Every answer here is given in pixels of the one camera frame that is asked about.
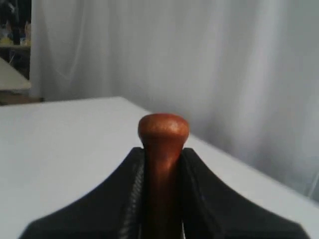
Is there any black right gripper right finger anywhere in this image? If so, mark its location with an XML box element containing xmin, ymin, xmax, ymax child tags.
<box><xmin>180</xmin><ymin>148</ymin><xmax>309</xmax><ymax>239</ymax></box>

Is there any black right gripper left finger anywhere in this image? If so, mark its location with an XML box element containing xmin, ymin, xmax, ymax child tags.
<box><xmin>21</xmin><ymin>147</ymin><xmax>145</xmax><ymax>239</ymax></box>

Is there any brown wooden pestle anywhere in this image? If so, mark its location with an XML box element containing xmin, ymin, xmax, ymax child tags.
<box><xmin>138</xmin><ymin>114</ymin><xmax>189</xmax><ymax>239</ymax></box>

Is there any white backdrop curtain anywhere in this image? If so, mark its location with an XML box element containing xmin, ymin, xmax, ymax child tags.
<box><xmin>30</xmin><ymin>0</ymin><xmax>319</xmax><ymax>200</ymax></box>

